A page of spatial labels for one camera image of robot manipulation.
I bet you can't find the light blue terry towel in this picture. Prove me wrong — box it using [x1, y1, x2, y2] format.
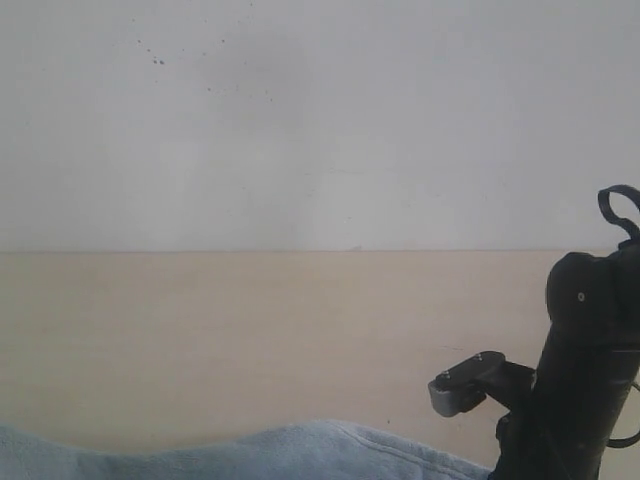
[1, 420, 490, 480]

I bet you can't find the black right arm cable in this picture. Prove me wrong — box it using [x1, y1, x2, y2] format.
[597, 184, 640, 449]

